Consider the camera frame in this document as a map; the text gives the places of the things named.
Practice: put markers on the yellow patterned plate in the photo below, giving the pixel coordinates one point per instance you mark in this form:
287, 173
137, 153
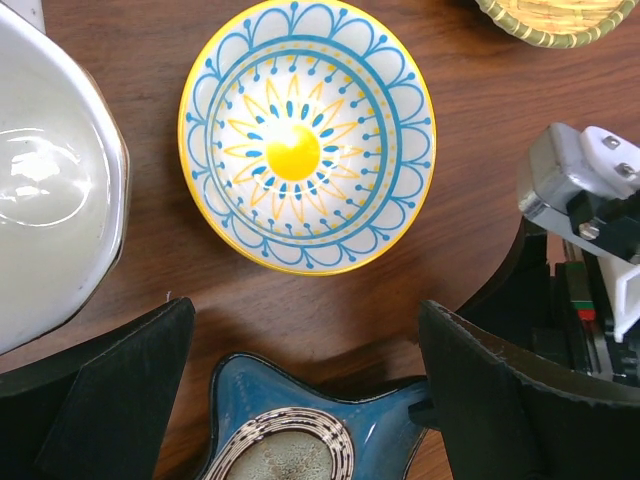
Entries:
557, 24

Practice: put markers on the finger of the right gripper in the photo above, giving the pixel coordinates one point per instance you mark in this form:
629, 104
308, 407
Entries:
422, 413

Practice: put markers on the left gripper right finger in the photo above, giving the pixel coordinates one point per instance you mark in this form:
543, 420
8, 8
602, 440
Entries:
507, 413

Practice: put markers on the small daisy bowl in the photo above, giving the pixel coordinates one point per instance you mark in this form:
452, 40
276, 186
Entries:
307, 136

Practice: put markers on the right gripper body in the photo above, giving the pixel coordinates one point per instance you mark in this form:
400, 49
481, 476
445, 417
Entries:
561, 312

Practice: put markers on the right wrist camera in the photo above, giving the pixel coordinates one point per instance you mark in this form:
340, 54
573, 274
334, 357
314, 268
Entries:
563, 162

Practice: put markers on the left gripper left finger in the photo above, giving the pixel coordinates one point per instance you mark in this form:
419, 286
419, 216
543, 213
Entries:
100, 409

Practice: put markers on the white cup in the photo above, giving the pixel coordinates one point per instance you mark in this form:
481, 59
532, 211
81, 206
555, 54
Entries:
65, 181

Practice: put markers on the black dish under purple plate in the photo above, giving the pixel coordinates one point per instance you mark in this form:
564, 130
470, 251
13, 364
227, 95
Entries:
266, 424

